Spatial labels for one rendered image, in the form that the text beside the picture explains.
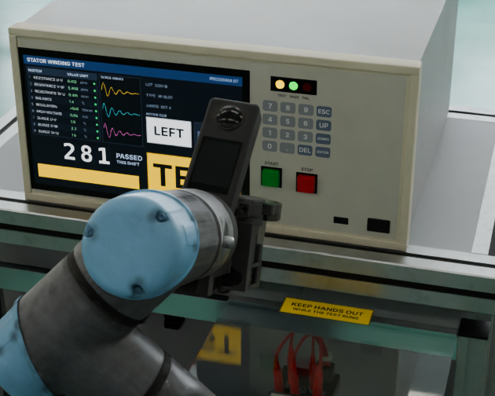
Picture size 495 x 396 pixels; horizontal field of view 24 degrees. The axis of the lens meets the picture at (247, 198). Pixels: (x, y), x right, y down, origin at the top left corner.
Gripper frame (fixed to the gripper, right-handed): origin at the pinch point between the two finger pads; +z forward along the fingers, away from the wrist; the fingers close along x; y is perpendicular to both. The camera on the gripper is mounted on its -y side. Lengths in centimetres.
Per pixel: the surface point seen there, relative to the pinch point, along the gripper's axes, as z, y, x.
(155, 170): 7.2, -1.5, -13.1
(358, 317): 6.1, 10.9, 10.9
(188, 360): 32.3, 23.8, -14.1
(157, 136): 5.5, -5.2, -12.6
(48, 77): 3.3, -10.1, -24.8
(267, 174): 6.1, -2.5, -0.4
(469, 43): 405, -56, -9
